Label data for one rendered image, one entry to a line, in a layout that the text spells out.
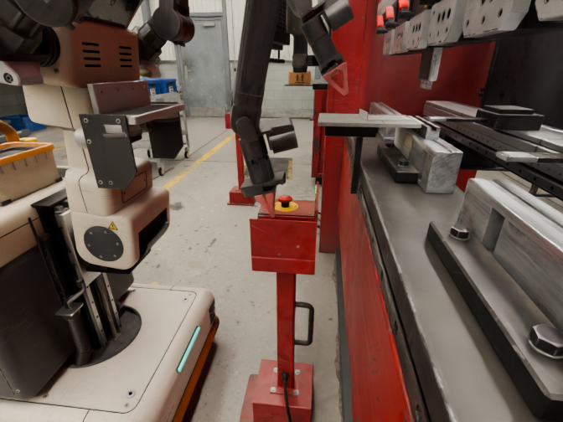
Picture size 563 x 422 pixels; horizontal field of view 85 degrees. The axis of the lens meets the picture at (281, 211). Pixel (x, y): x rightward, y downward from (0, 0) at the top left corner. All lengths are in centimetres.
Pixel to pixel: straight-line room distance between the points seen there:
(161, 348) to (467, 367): 99
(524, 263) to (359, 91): 146
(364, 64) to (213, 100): 667
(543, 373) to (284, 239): 53
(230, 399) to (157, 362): 35
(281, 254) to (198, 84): 770
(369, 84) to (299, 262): 123
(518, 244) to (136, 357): 107
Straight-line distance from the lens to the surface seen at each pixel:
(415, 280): 45
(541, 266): 43
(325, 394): 138
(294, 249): 75
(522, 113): 102
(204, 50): 825
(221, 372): 145
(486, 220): 53
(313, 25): 91
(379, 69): 180
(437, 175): 76
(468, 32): 64
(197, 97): 836
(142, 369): 116
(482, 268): 46
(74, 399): 118
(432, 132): 86
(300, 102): 788
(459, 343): 39
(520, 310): 41
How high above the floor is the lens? 113
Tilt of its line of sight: 25 degrees down
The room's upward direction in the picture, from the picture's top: straight up
